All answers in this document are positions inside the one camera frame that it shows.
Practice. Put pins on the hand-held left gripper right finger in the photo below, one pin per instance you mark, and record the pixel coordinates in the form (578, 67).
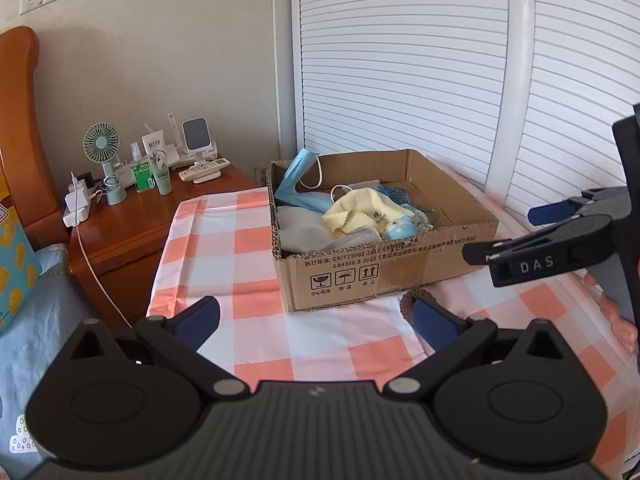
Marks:
(435, 325)

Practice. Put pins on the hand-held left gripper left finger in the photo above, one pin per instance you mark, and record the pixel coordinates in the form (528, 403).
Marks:
(197, 322)

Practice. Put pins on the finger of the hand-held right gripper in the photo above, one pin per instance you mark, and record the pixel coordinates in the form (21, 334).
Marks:
(530, 255)
(550, 212)

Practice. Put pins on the brown fuzzy scrunchie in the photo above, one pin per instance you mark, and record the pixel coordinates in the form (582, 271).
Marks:
(406, 305)

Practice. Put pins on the cardboard box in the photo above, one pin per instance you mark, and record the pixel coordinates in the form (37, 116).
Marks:
(380, 270)

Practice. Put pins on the blue and white plush toy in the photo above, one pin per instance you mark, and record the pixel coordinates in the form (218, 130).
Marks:
(400, 227)

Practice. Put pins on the yellow microfiber cloth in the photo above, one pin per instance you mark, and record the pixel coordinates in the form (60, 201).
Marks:
(365, 210)

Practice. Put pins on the blue mesh cloth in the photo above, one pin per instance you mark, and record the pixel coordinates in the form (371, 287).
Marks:
(395, 195)

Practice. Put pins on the white cloth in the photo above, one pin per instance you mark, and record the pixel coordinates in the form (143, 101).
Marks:
(300, 230)

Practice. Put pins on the blue face mask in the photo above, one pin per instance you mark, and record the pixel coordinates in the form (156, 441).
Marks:
(295, 185)

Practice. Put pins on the person's right hand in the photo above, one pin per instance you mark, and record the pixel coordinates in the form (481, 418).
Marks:
(620, 325)

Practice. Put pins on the orange checkered tablecloth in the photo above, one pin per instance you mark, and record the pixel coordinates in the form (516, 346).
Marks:
(240, 270)

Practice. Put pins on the wooden nightstand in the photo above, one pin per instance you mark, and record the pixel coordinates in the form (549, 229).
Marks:
(130, 240)

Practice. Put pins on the white remote control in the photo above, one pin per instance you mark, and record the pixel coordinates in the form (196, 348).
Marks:
(205, 167)
(207, 178)

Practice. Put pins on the green cosmetic tube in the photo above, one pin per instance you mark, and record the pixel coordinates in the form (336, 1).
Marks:
(163, 177)

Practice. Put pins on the blue bedsheet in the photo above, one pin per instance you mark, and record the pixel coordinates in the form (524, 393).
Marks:
(45, 360)

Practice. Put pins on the green sanitizer bottle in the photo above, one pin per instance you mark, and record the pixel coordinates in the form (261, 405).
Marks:
(142, 172)

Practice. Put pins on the white power strip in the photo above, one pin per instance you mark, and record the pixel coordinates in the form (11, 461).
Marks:
(77, 212)

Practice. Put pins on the white charger plug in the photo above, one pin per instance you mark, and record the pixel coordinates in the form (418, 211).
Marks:
(77, 192)

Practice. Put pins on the white phone stand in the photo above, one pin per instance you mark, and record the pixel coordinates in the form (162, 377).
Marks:
(196, 135)

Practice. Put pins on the green handheld fan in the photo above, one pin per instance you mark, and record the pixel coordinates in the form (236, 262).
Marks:
(102, 142)

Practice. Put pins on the white louvered wardrobe door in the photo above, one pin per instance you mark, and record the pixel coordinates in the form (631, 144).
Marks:
(400, 60)

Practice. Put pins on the wooden bed headboard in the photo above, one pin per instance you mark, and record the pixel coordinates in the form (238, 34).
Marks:
(20, 135)

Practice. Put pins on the white curved frame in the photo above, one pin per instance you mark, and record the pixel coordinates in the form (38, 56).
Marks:
(515, 85)

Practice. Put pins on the white wall switch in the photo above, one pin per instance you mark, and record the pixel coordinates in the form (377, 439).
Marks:
(31, 2)

